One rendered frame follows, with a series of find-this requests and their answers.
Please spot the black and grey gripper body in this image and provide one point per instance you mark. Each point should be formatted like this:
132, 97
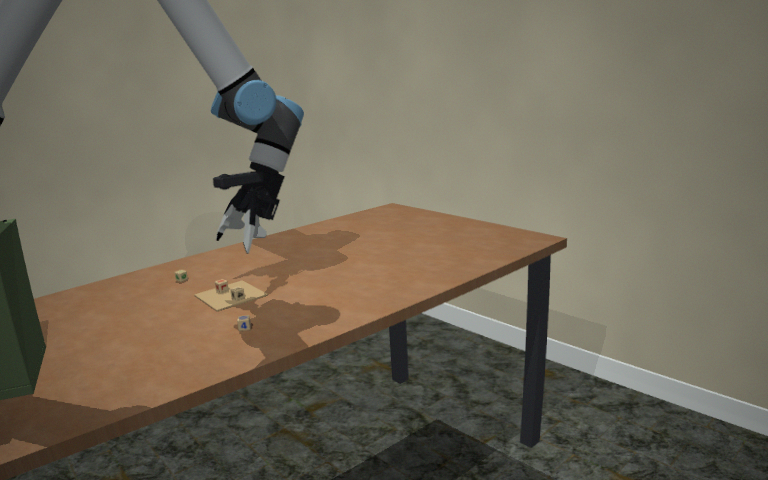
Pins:
266, 192

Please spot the tan square mat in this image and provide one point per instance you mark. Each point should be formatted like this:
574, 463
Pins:
220, 301

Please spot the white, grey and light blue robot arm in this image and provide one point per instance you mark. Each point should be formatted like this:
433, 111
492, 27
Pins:
275, 119

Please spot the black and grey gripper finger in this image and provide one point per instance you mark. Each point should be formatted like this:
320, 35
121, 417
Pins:
252, 226
230, 220

